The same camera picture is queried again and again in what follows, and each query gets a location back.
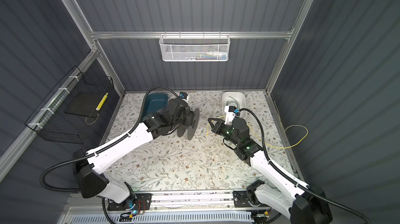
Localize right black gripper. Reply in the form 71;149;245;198
209;117;240;148

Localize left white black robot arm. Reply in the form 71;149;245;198
39;92;200;210

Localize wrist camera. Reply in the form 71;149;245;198
179;92;189;101
224;106;240;125

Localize items in white basket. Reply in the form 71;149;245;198
182;52;229;61

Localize grey perforated cable spool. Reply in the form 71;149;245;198
177;109;200;140

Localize black pad in basket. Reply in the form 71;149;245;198
64;92;101;118

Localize teal plastic tray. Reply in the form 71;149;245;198
141;93;168;118

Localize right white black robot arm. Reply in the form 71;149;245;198
208;107;371;224

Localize floral table mat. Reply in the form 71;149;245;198
105;91;293;191

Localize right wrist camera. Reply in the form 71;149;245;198
224;106;240;125

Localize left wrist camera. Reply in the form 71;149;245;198
179;92;189;101

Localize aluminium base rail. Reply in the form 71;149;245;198
65;189;316;215

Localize white plastic tray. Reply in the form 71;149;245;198
222;92;247;116

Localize black wire basket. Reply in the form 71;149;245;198
25;69;118;145

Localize yellow marker in basket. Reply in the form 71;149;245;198
95;92;108;111

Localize white wire mesh basket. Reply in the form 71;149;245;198
159;35;231;62

